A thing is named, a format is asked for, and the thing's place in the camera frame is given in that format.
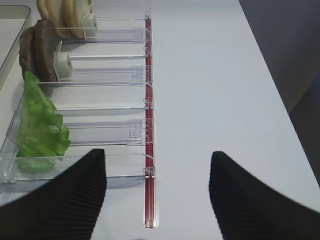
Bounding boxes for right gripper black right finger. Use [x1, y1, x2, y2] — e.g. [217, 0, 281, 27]
[208, 151, 320, 240]

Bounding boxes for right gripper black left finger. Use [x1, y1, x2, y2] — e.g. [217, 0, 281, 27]
[0, 148, 107, 240]

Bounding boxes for green lettuce leaf in rack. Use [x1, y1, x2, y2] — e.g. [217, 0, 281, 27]
[17, 71, 71, 174]

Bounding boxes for white pusher block patties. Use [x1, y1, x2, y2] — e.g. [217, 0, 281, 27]
[52, 41, 74, 82]

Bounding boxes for brown meat patty rear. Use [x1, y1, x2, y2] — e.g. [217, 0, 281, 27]
[19, 26, 37, 80]

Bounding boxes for brown meat patty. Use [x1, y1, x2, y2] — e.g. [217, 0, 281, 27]
[19, 26, 37, 80]
[33, 19, 60, 82]

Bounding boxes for brown meat patty front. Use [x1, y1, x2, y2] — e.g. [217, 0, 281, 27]
[33, 19, 60, 82]

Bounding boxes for white pusher block bread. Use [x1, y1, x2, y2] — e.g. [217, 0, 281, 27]
[82, 13, 98, 40]

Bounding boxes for tan bread slice front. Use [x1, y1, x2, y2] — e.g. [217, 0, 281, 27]
[62, 0, 92, 38]

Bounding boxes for tan bread slice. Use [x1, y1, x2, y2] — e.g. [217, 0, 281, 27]
[62, 0, 92, 38]
[36, 0, 52, 21]

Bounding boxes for tan bread slice rear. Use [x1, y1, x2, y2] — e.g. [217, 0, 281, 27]
[36, 0, 52, 21]

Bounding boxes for clear acrylic rack red rail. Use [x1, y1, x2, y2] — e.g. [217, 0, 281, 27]
[0, 0, 157, 232]

